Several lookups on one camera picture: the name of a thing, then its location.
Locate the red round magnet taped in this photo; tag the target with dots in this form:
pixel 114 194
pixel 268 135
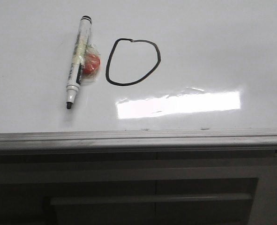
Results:
pixel 92 63

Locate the white black whiteboard marker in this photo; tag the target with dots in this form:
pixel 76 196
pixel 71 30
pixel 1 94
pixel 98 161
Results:
pixel 77 64

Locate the white whiteboard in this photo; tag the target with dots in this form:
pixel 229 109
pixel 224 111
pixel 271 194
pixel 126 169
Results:
pixel 165 64

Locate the grey cabinet with louvres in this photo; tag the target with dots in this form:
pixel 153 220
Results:
pixel 228 187

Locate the grey aluminium whiteboard frame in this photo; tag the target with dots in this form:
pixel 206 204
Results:
pixel 143 140

